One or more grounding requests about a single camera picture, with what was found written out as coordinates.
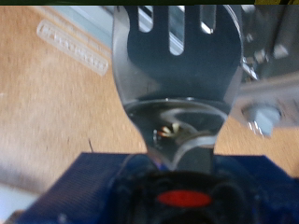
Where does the black handled metal fork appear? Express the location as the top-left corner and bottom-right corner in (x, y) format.
(111, 5), (250, 224)

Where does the glass oven door grey handle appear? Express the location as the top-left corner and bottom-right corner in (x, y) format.
(36, 5), (117, 77)

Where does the blue fork grip block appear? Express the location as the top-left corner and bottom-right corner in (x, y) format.
(15, 151), (299, 224)

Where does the silver oven temperature knob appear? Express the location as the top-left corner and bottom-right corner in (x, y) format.
(242, 104), (283, 138)

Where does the silver toaster oven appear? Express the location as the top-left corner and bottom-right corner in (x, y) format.
(237, 5), (299, 138)

